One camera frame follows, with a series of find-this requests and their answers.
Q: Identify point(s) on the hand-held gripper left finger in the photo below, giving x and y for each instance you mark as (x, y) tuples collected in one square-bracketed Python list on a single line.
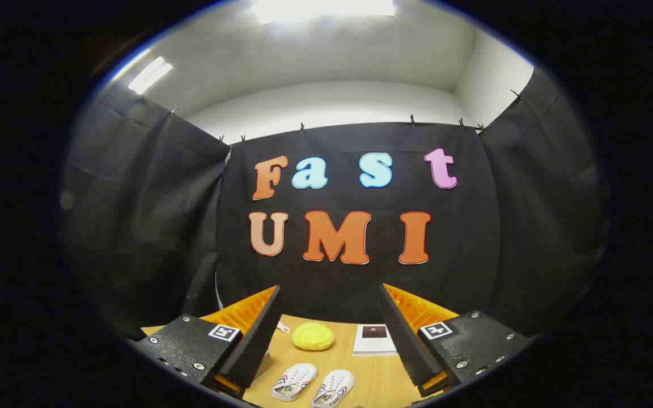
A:
[(258, 340)]

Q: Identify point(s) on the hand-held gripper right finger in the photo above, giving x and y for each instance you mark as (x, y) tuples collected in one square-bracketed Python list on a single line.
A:
[(403, 340)]

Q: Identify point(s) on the white canvas shoe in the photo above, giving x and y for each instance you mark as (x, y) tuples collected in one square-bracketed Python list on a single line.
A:
[(335, 388), (295, 381)]

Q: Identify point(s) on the white paperback book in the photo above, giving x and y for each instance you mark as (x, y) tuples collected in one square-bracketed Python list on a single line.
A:
[(373, 343)]

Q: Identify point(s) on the yellow plush ball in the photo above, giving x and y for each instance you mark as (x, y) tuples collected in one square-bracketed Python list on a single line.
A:
[(313, 336)]

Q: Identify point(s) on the black backdrop cloth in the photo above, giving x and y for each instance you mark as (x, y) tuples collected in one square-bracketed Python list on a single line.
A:
[(349, 283)]

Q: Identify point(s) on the small ceiling light panel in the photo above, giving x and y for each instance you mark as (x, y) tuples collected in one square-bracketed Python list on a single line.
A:
[(149, 75)]

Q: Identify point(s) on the large ceiling light panel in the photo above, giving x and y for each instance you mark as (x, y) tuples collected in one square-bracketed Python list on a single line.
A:
[(321, 8)]

